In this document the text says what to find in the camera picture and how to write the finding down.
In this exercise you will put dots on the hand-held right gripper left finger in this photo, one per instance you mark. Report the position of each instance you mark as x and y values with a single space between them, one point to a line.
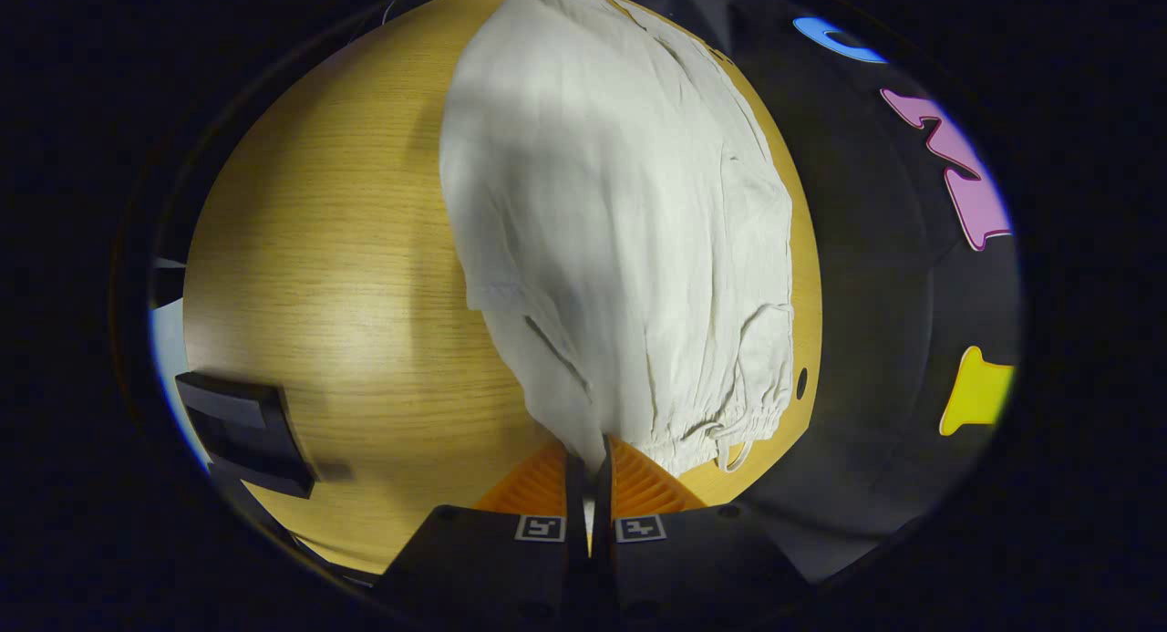
511 568

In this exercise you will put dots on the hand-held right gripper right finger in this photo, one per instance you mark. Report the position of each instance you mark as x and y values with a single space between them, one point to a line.
693 564

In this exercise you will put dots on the white jeans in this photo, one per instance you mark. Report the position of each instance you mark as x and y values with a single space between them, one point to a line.
620 231

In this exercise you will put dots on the black backdrop cloth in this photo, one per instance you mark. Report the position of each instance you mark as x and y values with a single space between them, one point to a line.
875 295

